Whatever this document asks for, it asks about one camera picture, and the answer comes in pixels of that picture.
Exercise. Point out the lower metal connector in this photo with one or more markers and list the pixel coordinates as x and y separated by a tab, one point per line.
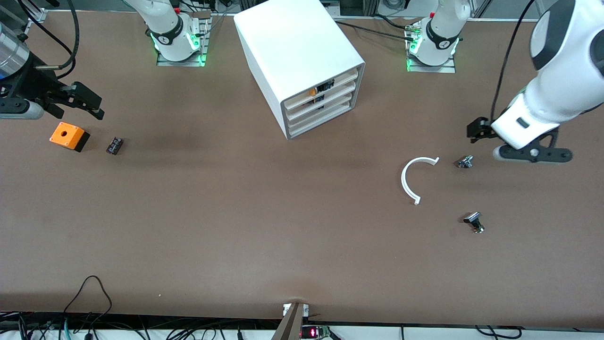
473	218

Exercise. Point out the dark cylindrical capacitor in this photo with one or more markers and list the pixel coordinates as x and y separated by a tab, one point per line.
114	145

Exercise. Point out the small black part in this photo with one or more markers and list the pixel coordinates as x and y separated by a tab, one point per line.
325	87
319	99

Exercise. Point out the white curved plastic arc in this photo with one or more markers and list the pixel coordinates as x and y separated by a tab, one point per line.
404	179

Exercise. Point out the small silver switch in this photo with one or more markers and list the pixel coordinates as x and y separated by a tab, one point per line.
465	162

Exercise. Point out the brown camera mount post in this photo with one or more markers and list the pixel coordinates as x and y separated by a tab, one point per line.
289	326

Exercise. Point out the orange button box, black base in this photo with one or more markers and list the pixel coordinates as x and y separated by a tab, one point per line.
73	131

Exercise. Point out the device with red light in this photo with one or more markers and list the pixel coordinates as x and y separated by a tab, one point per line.
314	333

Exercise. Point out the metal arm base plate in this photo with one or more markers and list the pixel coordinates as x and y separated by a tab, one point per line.
448	68
205	28

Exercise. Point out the aluminium frame profile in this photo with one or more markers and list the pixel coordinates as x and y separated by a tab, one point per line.
37	14

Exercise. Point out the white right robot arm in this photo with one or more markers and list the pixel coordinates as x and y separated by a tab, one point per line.
165	23

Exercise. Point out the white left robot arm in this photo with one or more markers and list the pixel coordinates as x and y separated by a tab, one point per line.
566	61

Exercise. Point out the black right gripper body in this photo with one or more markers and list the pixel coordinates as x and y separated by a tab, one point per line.
34	83

